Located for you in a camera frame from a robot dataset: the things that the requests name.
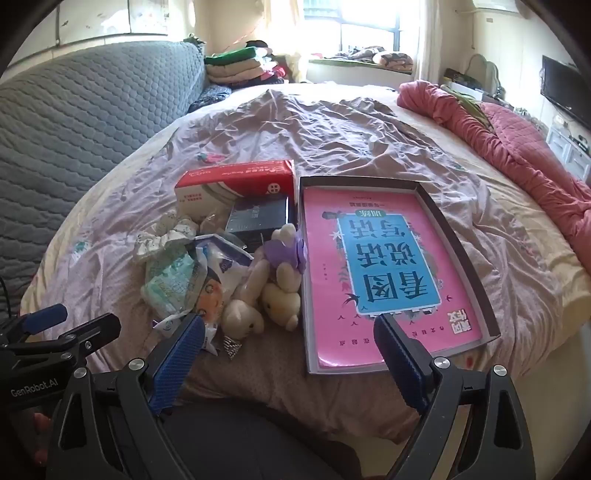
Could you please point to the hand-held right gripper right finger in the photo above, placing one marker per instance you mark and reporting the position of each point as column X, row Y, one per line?
column 401, row 364

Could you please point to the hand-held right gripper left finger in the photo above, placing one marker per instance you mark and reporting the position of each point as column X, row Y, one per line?
column 178, row 364

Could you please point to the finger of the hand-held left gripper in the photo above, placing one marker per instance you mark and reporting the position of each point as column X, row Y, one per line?
column 94, row 332
column 46, row 317

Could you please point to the plush rabbit with pink ribbon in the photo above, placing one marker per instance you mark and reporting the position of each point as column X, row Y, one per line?
column 240, row 318

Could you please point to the green tissue packet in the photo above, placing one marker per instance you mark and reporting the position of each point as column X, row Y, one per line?
column 171, row 281

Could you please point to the white printed plastic packet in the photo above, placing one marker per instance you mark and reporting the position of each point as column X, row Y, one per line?
column 221, row 272

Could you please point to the floral scrunchie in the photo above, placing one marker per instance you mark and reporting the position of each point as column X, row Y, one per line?
column 159, row 240

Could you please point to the plush rabbit with purple ribbon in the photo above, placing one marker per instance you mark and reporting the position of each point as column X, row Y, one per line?
column 286, row 277

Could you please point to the beige sponge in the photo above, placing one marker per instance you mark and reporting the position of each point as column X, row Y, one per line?
column 211, row 224

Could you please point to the grey shallow cardboard box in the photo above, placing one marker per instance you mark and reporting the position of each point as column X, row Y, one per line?
column 360, row 182

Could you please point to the person's left hand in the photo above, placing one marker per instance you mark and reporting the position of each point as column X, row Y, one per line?
column 42, row 420

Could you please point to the pink book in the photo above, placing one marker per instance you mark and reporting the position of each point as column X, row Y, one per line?
column 323, row 277

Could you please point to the person's dark clothing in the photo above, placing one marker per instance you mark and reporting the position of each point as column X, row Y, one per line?
column 277, row 443

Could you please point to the dark blue box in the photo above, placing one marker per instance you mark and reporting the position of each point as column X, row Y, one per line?
column 258, row 217

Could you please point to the grey quilted headboard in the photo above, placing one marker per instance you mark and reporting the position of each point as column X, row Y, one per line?
column 69, row 138

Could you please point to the red tissue box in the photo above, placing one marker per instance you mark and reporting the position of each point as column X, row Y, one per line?
column 231, row 177

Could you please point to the pink quilt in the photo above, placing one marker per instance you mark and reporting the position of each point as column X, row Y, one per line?
column 508, row 147

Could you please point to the mauve floral bed sheet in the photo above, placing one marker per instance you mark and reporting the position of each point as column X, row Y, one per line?
column 323, row 129

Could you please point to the dark floral cushion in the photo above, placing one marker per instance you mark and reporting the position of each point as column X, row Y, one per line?
column 210, row 98

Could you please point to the green cloth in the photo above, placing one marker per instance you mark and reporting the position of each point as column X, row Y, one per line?
column 466, row 104

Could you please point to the white cabinet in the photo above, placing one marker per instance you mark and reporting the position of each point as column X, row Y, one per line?
column 565, row 147

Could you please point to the pile of folded clothes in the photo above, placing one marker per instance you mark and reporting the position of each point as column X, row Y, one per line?
column 240, row 64

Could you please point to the white rounded object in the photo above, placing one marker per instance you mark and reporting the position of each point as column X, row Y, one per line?
column 482, row 69

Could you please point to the blanket heap on windowsill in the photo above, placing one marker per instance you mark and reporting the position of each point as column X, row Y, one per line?
column 383, row 57

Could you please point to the black television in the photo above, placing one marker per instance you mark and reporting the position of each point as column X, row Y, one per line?
column 565, row 92

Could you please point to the white curtain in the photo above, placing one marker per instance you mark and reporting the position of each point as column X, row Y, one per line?
column 429, row 41

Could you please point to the window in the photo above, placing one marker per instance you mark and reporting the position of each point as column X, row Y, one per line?
column 360, row 23

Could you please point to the white air conditioner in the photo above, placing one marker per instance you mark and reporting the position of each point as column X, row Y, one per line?
column 494, row 4

